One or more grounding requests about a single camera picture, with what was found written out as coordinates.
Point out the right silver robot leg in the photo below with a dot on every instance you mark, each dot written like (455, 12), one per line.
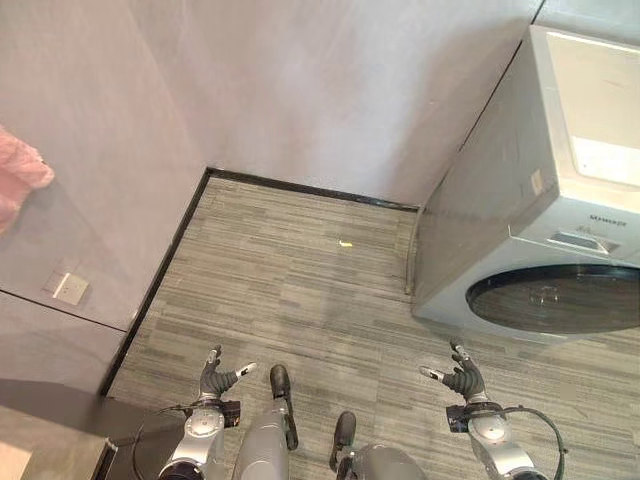
(365, 455)

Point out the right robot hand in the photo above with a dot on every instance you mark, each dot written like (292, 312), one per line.
(465, 380)

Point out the black skirting strip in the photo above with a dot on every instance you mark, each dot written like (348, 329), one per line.
(210, 240)

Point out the silver robot leg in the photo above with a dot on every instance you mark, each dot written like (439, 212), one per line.
(365, 455)
(272, 430)

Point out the white front-load washing machine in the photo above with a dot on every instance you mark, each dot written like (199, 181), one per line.
(545, 200)

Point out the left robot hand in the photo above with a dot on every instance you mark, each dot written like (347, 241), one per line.
(214, 381)

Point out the white wall socket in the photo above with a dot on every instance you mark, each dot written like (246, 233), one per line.
(70, 288)

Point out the grey wall switch plate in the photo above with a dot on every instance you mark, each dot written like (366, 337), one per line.
(56, 276)

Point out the left silver robot leg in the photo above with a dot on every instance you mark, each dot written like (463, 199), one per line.
(272, 430)

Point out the pink fluffy towel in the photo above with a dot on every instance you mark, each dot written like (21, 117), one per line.
(17, 170)

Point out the grey sink counter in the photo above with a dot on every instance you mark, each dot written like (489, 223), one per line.
(45, 440)

